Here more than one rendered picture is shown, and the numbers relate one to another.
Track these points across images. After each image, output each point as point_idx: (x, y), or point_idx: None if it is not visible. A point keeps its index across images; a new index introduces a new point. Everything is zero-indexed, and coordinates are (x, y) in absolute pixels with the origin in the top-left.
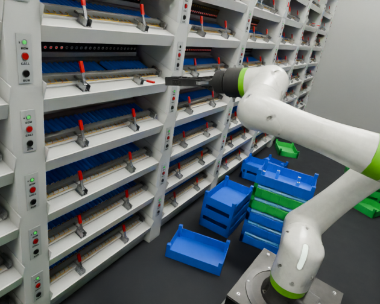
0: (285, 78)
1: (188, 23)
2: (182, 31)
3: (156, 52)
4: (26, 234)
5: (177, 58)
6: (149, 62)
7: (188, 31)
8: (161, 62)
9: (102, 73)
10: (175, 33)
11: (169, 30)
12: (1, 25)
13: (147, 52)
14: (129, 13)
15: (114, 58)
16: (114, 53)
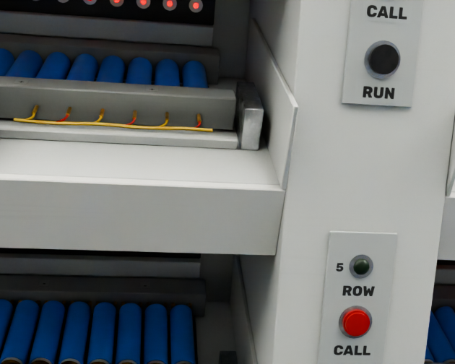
0: None
1: (451, 105)
2: (378, 161)
3: (253, 281)
4: None
5: (331, 347)
6: (240, 326)
7: (452, 160)
8: (256, 345)
9: None
10: (287, 174)
11: (273, 154)
12: None
13: (243, 267)
14: (41, 70)
15: (19, 286)
16: (40, 262)
